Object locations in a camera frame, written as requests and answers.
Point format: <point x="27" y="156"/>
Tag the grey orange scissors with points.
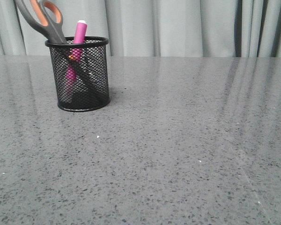
<point x="49" y="22"/>

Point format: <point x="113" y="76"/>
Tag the black mesh pen bin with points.
<point x="80" y="74"/>

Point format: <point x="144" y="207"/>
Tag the magenta marker pen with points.
<point x="79" y="38"/>

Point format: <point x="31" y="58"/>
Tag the grey pleated curtain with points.
<point x="180" y="28"/>

